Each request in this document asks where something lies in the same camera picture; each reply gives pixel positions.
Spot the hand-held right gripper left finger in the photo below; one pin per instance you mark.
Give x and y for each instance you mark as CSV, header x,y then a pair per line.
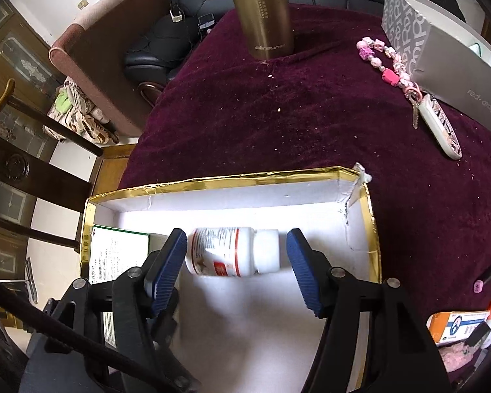
x,y
170,270

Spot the gold thermos bottle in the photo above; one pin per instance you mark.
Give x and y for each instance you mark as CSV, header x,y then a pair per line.
x,y
262,12

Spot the small black device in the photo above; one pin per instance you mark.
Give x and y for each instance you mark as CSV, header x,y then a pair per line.
x,y
206,20

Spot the brown and pink armchair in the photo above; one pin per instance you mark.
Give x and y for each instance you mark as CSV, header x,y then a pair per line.
x,y
102,45

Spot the orange and white medicine box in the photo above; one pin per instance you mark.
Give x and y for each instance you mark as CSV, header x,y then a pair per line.
x,y
454,325

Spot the green and white medicine box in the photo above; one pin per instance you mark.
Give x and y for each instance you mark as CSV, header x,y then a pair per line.
x,y
114,254

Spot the black leather sofa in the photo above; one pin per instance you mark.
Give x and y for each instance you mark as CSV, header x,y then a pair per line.
x,y
159,45

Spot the white pill bottle red label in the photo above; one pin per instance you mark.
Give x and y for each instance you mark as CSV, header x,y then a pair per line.
x,y
225,254

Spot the dark wooden chair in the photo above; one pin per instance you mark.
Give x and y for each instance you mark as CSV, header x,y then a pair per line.
x,y
45,180

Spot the patterned seat cushion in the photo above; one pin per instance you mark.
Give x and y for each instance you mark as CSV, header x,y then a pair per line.
x,y
82,123

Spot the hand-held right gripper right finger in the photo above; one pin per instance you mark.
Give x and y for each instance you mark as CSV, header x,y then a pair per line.
x,y
307,274

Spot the grey shoe box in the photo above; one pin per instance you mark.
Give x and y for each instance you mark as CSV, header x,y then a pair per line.
x,y
450,61

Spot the pink fluffy heart brooch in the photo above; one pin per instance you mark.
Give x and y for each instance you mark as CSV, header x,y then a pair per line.
x,y
458,354

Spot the gold-edged white cardboard box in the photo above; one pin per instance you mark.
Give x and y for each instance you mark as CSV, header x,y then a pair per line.
x,y
249,335

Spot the silver key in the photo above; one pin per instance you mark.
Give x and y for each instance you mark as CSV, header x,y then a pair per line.
x,y
415,112

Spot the white patterned key fob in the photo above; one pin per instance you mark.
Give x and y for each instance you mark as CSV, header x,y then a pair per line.
x,y
440,127

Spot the small wall switch plate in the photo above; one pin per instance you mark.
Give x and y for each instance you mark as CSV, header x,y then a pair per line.
x,y
82,5

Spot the wooden glass-door cabinet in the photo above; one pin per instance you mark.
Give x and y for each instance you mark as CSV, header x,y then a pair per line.
x,y
12,49

